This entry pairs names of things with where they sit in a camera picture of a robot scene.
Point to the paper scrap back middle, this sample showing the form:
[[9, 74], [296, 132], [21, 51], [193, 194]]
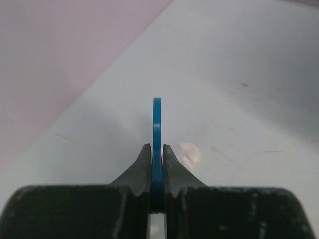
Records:
[[188, 155]]

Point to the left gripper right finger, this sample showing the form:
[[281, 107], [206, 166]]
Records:
[[194, 210]]

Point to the blue hand brush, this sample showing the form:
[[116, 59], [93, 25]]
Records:
[[157, 177]]

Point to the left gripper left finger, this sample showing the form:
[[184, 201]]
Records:
[[119, 210]]

